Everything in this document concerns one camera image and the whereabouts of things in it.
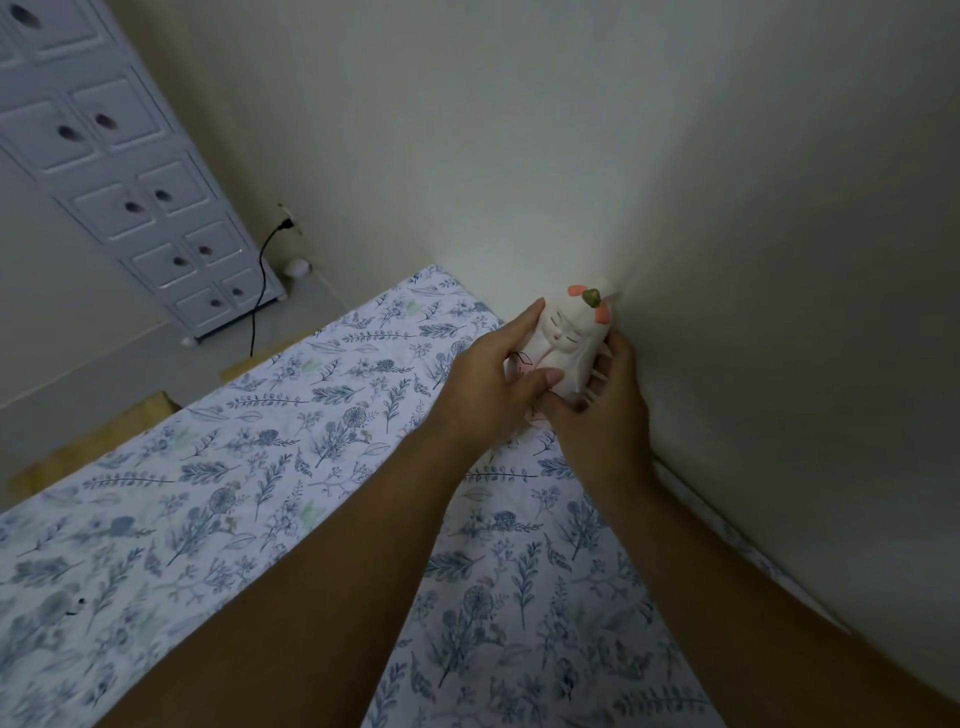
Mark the person's left forearm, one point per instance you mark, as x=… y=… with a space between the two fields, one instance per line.
x=322 y=607

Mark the person's right hand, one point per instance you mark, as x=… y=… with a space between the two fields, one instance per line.
x=607 y=427

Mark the white wall socket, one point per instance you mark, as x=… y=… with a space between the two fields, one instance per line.
x=289 y=219

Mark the white drawer cabinet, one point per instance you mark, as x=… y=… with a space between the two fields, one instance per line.
x=112 y=150

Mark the white blue floral bed sheet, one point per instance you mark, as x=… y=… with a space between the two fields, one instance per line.
x=247 y=480

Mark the white rabbit figure lamp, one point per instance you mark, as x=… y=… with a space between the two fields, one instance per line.
x=564 y=339

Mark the person's left hand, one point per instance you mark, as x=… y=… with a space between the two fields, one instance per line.
x=480 y=386

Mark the person's right fingers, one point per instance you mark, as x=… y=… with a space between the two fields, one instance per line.
x=570 y=409

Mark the person's right forearm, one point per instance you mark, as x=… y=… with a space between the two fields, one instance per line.
x=750 y=630

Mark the person's left thumb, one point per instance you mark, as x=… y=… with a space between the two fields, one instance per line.
x=541 y=384

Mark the small white round device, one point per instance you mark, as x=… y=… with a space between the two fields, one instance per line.
x=297 y=268

